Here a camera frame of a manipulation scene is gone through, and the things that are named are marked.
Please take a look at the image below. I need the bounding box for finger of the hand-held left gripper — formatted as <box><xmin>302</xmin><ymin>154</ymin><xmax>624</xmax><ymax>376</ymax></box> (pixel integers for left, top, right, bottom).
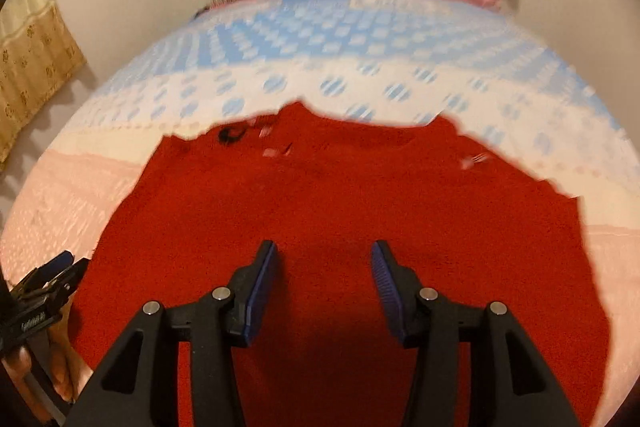
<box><xmin>12</xmin><ymin>251</ymin><xmax>76</xmax><ymax>290</ymax></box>
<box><xmin>17</xmin><ymin>258</ymin><xmax>92</xmax><ymax>308</ymax></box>

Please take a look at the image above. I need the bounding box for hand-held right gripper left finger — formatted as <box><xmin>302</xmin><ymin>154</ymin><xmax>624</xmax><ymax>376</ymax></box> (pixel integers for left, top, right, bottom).
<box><xmin>65</xmin><ymin>240</ymin><xmax>279</xmax><ymax>427</ymax></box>

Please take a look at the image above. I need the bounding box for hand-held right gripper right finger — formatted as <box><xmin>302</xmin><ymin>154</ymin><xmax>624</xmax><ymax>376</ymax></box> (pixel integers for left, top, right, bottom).
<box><xmin>370</xmin><ymin>240</ymin><xmax>581</xmax><ymax>427</ymax></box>

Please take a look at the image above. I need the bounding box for red knitted sweater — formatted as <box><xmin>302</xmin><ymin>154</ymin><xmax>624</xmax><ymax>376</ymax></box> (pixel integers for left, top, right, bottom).
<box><xmin>67</xmin><ymin>102</ymin><xmax>618</xmax><ymax>427</ymax></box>

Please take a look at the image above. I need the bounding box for person's left hand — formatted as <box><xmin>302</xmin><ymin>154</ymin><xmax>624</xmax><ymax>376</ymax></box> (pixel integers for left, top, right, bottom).
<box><xmin>0</xmin><ymin>319</ymin><xmax>94</xmax><ymax>413</ymax></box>

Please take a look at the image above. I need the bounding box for dotted pink and blue bedspread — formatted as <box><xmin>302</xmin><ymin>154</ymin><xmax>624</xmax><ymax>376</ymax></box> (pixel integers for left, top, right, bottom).
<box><xmin>0</xmin><ymin>0</ymin><xmax>640</xmax><ymax>427</ymax></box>

